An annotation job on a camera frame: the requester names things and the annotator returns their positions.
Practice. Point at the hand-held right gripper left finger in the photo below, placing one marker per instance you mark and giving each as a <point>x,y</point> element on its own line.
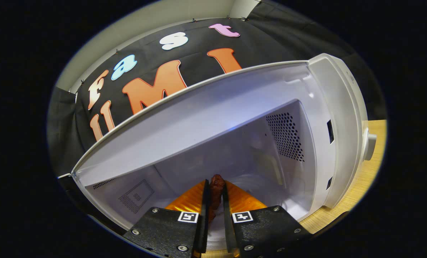
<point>205,215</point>

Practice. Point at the white microwave oven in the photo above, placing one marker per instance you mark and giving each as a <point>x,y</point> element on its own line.
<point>234,118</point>

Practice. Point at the red meat piece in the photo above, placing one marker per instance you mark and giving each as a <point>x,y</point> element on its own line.
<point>217,190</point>

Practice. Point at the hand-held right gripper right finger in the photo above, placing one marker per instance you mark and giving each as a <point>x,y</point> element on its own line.
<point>227,222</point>

